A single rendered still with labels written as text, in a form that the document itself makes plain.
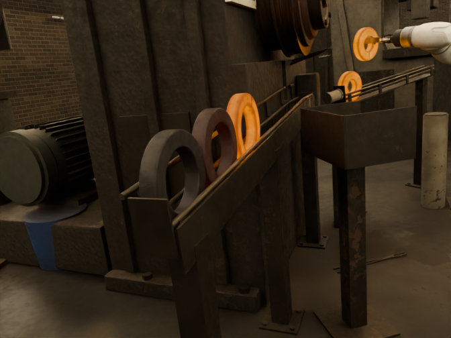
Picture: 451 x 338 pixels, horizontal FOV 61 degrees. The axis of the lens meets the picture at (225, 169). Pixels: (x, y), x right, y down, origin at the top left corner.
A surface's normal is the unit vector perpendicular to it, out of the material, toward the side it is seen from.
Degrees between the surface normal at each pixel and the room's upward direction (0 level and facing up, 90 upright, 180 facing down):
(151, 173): 64
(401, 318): 0
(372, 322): 0
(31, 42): 90
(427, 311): 0
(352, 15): 90
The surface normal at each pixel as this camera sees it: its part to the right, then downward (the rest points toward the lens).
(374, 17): -0.59, 0.26
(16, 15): 0.92, 0.00
